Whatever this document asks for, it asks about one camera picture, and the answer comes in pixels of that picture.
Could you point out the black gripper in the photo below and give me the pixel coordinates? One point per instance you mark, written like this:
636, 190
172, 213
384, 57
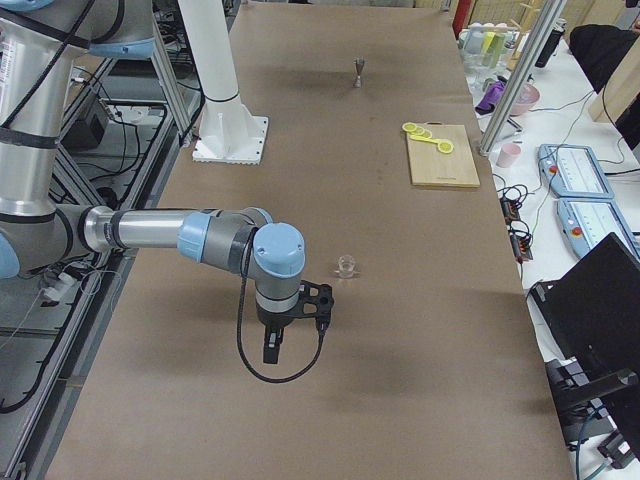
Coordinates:
273, 318

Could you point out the clear glass shaker cup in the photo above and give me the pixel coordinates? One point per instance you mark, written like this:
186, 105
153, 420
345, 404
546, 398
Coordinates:
347, 267

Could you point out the steel jigger measuring cup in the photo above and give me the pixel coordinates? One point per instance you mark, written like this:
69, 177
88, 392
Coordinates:
359, 64

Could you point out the pink cup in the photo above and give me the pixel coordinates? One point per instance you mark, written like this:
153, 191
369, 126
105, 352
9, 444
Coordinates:
508, 155

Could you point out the wooden cup rack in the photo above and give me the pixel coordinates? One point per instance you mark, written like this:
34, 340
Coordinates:
530, 11

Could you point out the wooden cutting board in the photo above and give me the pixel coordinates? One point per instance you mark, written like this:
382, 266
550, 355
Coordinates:
431, 168

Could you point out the yellow plastic spoon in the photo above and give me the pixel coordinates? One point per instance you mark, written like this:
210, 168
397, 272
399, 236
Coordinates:
425, 139

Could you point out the lemon slice on spoon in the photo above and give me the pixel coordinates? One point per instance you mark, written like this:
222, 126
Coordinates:
445, 147

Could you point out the purple cloth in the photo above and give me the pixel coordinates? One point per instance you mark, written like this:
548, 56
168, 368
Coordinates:
491, 98

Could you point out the pink bowl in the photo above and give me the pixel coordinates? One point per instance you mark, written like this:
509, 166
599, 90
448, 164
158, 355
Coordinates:
528, 97

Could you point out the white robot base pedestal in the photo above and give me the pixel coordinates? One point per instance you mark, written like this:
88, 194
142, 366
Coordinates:
228, 132

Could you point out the aluminium frame post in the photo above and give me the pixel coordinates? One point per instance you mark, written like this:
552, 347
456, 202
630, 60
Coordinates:
532, 48

